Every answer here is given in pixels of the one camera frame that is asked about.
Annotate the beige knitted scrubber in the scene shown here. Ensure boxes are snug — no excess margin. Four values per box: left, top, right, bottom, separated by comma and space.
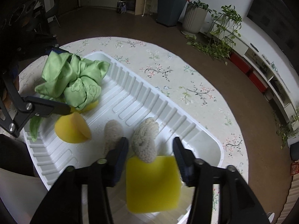
103, 120, 124, 157

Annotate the cream knitted scrubber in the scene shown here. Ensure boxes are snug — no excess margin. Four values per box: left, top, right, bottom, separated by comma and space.
132, 117, 159, 163

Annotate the green knotted cloth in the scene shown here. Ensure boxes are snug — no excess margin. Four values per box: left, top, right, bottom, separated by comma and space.
29, 51, 111, 143

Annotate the yellow foam ball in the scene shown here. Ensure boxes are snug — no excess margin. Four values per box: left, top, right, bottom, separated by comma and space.
54, 112, 92, 144

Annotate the large yellow sponge block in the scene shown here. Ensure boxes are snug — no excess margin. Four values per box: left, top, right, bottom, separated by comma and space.
126, 156, 182, 214

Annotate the small yellow sponge block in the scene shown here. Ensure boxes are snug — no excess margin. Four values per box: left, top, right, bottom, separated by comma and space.
70, 100, 99, 113

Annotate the white plastic tray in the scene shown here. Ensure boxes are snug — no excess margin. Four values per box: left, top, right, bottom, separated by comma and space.
21, 52, 224, 189

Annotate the dark blue floor box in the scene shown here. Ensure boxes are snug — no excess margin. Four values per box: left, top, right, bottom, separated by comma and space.
117, 1, 127, 14

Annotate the floral white tablecloth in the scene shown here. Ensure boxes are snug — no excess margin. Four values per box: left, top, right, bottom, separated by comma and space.
16, 36, 249, 224

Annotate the red decorative box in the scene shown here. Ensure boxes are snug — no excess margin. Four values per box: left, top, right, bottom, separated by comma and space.
290, 162, 299, 176

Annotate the beige curtain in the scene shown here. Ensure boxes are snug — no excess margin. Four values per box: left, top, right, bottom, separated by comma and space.
276, 174, 299, 223

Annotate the small vine plant right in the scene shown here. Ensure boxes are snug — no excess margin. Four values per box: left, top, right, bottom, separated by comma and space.
273, 108, 298, 150

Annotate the red storage box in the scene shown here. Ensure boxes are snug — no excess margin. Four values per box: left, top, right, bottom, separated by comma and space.
248, 71, 268, 93
230, 52, 252, 75

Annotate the white tv console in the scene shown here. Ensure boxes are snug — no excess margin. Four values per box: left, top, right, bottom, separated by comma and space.
208, 18, 299, 127

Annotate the trailing green vine plant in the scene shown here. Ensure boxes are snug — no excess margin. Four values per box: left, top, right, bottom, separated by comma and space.
186, 5, 242, 62

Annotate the plant in white ribbed pot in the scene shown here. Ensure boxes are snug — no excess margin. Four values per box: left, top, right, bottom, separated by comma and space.
181, 0, 211, 35

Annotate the wall mounted black television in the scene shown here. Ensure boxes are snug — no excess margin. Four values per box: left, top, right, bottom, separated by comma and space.
247, 0, 298, 70

